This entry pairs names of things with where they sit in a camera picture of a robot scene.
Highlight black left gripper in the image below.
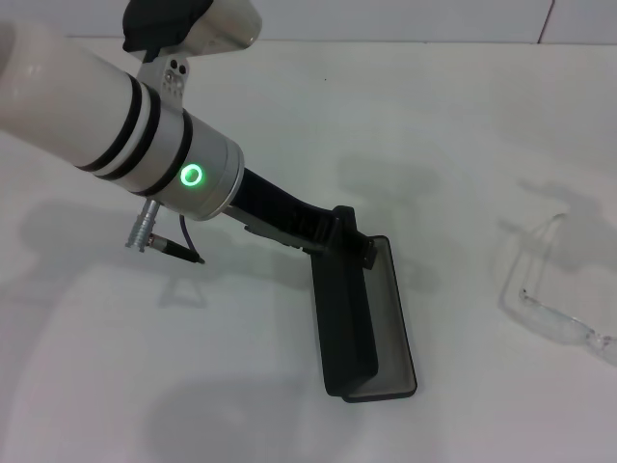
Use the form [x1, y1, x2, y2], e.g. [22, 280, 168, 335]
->
[226, 166, 380, 271]

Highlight black glasses case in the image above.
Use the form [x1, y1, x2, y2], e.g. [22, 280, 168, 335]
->
[310, 234, 418, 404]

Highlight clear white glasses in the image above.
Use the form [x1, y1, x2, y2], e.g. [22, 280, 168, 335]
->
[497, 211, 617, 368]

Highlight silver left camera mount bracket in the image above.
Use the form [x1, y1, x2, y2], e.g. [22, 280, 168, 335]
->
[136, 47, 190, 113]

